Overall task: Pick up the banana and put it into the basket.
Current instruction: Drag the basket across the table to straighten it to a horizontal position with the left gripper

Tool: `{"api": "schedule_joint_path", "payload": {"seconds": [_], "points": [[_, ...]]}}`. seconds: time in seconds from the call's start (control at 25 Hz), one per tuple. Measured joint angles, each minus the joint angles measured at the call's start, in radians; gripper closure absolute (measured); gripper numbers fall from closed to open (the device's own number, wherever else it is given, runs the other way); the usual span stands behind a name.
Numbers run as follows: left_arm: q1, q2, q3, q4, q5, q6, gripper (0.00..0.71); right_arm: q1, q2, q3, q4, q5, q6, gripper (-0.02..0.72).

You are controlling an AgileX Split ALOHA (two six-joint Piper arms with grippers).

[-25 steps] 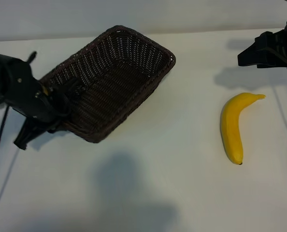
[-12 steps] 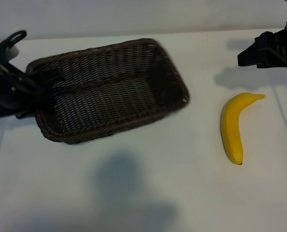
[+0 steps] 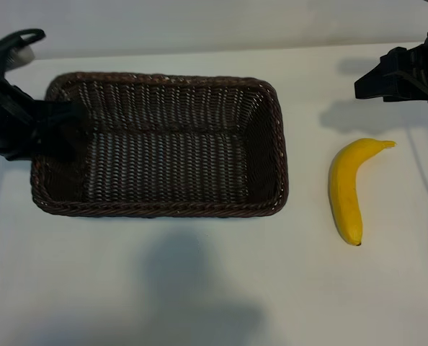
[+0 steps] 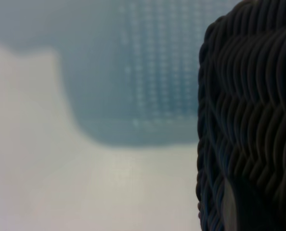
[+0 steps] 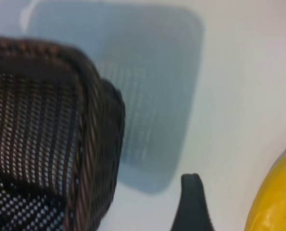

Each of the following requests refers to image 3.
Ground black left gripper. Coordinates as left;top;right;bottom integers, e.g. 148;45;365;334
0;77;89;164

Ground dark brown wicker basket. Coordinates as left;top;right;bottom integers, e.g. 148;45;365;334
30;71;290;219

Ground yellow banana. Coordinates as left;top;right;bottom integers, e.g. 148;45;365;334
328;138;398;247

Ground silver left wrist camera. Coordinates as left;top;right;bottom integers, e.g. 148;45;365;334
5;43;35;70

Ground thin black cable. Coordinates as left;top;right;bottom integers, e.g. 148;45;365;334
4;27;46;46

